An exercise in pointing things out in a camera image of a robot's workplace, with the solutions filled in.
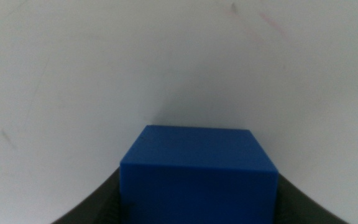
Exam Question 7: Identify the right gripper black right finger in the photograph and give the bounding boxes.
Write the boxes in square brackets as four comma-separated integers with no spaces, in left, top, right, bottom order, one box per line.
[273,172,351,224]

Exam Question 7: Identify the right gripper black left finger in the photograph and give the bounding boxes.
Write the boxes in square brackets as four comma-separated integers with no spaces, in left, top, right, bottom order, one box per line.
[50,167,122,224]

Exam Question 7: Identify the blue cube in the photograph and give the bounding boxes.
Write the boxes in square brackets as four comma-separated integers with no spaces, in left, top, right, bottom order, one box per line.
[119,124,280,224]

